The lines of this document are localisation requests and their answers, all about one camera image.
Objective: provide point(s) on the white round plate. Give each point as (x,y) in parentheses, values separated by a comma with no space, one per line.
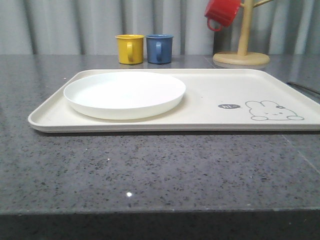
(125,95)

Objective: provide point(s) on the silver metal fork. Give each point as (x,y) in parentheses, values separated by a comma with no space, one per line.
(303,87)

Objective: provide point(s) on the beige rabbit serving tray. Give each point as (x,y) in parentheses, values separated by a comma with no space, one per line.
(215,100)

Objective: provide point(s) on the blue enamel mug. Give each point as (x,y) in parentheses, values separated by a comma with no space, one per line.
(159,48)

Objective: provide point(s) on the yellow enamel mug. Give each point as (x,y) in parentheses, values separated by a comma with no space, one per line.
(130,48)

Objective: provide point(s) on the wooden mug tree stand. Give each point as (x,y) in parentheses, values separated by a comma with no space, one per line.
(243,56)

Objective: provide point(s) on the red enamel mug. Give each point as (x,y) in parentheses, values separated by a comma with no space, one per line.
(222,12)

